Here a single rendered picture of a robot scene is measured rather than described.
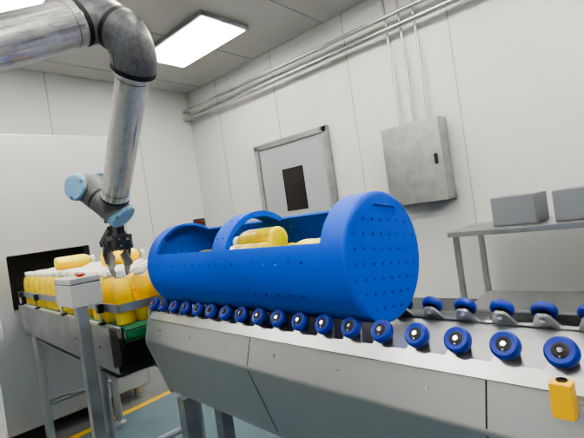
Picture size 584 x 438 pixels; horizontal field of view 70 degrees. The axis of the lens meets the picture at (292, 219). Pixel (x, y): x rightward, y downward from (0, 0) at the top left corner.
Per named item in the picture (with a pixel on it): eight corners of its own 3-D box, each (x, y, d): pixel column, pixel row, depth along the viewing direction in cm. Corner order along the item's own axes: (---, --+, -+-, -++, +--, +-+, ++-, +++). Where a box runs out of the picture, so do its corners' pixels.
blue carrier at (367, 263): (347, 333, 78) (340, 183, 81) (146, 306, 141) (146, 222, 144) (424, 315, 98) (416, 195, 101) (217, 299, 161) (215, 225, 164)
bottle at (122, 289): (129, 326, 150) (122, 275, 150) (112, 327, 152) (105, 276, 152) (141, 321, 157) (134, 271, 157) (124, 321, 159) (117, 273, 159)
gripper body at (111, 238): (113, 252, 147) (108, 218, 146) (104, 253, 153) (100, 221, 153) (135, 248, 152) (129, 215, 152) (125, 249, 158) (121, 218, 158)
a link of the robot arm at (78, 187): (92, 186, 133) (118, 187, 145) (68, 166, 136) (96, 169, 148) (80, 210, 135) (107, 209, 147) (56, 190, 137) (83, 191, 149)
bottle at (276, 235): (287, 223, 117) (247, 228, 130) (268, 228, 112) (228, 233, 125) (291, 248, 117) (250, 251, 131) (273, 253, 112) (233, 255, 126)
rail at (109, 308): (116, 313, 149) (116, 305, 149) (20, 295, 264) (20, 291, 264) (119, 313, 149) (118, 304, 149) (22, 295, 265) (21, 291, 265)
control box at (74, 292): (73, 308, 141) (69, 279, 141) (56, 305, 156) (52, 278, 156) (103, 301, 148) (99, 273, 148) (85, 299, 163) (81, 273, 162)
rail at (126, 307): (120, 313, 149) (119, 304, 149) (119, 313, 149) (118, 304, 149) (214, 288, 176) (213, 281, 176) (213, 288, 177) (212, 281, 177)
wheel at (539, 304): (554, 308, 75) (554, 299, 76) (526, 306, 78) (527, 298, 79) (560, 322, 77) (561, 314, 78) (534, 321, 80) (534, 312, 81)
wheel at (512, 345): (520, 330, 63) (524, 335, 64) (488, 327, 66) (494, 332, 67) (517, 360, 61) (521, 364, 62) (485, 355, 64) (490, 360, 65)
